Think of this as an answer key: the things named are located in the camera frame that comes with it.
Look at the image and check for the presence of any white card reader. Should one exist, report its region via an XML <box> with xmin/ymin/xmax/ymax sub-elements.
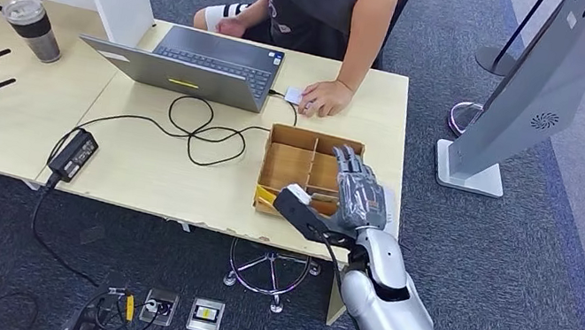
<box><xmin>375</xmin><ymin>186</ymin><xmax>405</xmax><ymax>237</ymax></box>

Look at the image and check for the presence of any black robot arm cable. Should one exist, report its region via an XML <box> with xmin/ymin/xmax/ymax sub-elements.
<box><xmin>306</xmin><ymin>234</ymin><xmax>410</xmax><ymax>330</ymax></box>

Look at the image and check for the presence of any chrome stool base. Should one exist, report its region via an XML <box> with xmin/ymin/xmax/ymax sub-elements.
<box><xmin>219</xmin><ymin>237</ymin><xmax>325</xmax><ymax>321</ymax></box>

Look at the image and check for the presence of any yellow cable connector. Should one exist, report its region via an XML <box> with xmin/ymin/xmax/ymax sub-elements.
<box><xmin>123</xmin><ymin>293</ymin><xmax>138</xmax><ymax>322</ymax></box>

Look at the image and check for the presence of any white ID card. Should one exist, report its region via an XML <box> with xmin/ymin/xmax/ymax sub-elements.
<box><xmin>283</xmin><ymin>85</ymin><xmax>306</xmax><ymax>107</ymax></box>

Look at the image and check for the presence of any chrome ring base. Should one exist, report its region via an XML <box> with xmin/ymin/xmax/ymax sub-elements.
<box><xmin>445</xmin><ymin>97</ymin><xmax>485</xmax><ymax>142</ymax></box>

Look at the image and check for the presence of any grey kiosk stand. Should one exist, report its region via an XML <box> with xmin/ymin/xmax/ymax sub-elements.
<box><xmin>429</xmin><ymin>0</ymin><xmax>585</xmax><ymax>214</ymax></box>

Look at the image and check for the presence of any yellow tape on box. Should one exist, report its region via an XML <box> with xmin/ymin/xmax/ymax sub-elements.
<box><xmin>252</xmin><ymin>184</ymin><xmax>291</xmax><ymax>219</ymax></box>

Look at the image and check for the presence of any open floor socket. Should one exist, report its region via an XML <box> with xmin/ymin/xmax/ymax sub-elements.
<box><xmin>139</xmin><ymin>288</ymin><xmax>182</xmax><ymax>329</ymax></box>

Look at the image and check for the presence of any closed floor socket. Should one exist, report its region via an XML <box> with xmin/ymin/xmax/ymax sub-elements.
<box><xmin>185</xmin><ymin>296</ymin><xmax>227</xmax><ymax>330</ymax></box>

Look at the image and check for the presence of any black power adapter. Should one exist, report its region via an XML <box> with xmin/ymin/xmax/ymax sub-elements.
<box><xmin>44</xmin><ymin>124</ymin><xmax>103</xmax><ymax>188</ymax></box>

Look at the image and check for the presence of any person's right hand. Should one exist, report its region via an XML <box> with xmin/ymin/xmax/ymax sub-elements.
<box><xmin>214</xmin><ymin>14</ymin><xmax>250</xmax><ymax>40</ymax></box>

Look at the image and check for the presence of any black stanchion post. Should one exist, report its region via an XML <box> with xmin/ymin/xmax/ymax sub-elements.
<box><xmin>472</xmin><ymin>0</ymin><xmax>550</xmax><ymax>84</ymax></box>

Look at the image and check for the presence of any black floor device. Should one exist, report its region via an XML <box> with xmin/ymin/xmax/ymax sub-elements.
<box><xmin>53</xmin><ymin>296</ymin><xmax>107</xmax><ymax>330</ymax></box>

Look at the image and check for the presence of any black laptop power cable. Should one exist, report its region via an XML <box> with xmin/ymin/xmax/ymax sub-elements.
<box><xmin>16</xmin><ymin>55</ymin><xmax>303</xmax><ymax>330</ymax></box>

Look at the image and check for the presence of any grey laptop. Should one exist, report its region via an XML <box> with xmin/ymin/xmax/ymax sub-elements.
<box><xmin>71</xmin><ymin>9</ymin><xmax>289</xmax><ymax>118</ymax></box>

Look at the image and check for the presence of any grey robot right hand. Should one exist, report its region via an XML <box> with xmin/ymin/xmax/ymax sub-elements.
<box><xmin>319</xmin><ymin>142</ymin><xmax>405</xmax><ymax>238</ymax></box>

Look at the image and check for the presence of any person's left hand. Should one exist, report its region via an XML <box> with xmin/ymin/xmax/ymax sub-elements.
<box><xmin>296</xmin><ymin>73</ymin><xmax>357</xmax><ymax>125</ymax></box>

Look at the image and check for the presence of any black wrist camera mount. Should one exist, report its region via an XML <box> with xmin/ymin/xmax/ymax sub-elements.
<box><xmin>267</xmin><ymin>180</ymin><xmax>363</xmax><ymax>250</ymax></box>

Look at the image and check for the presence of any wooden compartment box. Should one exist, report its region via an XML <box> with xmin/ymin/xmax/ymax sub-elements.
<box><xmin>250</xmin><ymin>121</ymin><xmax>368</xmax><ymax>230</ymax></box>

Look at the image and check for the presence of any grey tumbler with lid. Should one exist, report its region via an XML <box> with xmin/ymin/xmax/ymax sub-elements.
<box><xmin>0</xmin><ymin>0</ymin><xmax>71</xmax><ymax>67</ymax></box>

